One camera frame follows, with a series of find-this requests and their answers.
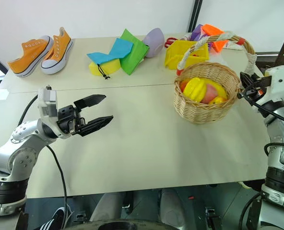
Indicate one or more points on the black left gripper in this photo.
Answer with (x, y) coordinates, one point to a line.
(67, 118)

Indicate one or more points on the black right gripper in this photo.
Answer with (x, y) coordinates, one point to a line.
(259, 83)

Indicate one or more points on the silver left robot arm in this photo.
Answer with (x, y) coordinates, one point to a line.
(17, 148)

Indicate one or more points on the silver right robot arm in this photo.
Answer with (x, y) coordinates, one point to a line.
(281, 163)

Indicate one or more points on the yellow mango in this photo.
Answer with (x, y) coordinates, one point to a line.
(220, 88)

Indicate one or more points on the small yellow orange fruit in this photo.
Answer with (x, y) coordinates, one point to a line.
(217, 100)

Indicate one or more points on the pink peach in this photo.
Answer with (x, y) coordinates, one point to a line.
(210, 93)

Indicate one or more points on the yellow sponge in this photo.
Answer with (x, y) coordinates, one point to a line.
(108, 67)

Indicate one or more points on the yellow ribbed star fruit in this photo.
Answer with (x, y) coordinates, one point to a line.
(194, 89)

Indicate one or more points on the green cloth bag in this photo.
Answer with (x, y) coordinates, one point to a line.
(134, 55)

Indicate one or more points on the orange canvas sneaker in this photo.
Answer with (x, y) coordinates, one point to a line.
(58, 50)
(27, 57)

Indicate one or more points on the purple plastic piece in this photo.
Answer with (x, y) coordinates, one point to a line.
(197, 32)

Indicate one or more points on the yellow plastic bin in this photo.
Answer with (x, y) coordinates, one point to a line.
(178, 51)

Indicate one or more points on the purple plastic bowl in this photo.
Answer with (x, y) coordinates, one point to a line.
(154, 40)

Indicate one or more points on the white paper slip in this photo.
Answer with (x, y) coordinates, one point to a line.
(1, 94)

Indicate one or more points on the black shoe white stripes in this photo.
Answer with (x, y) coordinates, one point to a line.
(55, 219)

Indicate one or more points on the dark rounded robot body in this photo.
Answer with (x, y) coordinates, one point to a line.
(132, 226)

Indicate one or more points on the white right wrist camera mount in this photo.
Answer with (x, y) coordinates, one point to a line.
(281, 81)

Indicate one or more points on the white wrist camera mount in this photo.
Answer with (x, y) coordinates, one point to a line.
(281, 81)
(47, 100)

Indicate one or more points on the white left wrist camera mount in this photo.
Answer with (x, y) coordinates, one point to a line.
(47, 100)

